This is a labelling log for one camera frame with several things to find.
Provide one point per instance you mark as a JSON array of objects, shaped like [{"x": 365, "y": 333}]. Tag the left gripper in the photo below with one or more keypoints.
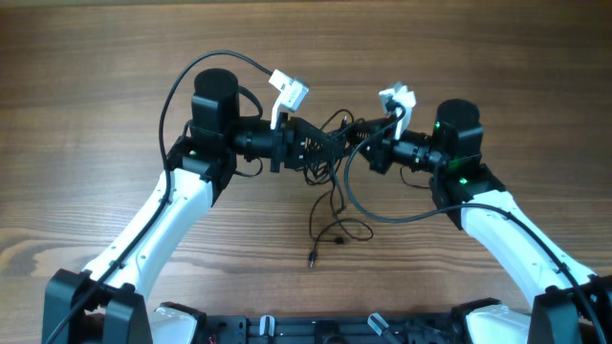
[{"x": 289, "y": 140}]

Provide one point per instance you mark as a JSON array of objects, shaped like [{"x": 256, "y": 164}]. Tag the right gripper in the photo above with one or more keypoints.
[{"x": 381, "y": 150}]

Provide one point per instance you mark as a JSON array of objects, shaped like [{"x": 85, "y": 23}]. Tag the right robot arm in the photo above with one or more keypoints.
[{"x": 569, "y": 302}]

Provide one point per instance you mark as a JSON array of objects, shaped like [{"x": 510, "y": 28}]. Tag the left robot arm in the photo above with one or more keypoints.
[{"x": 106, "y": 301}]

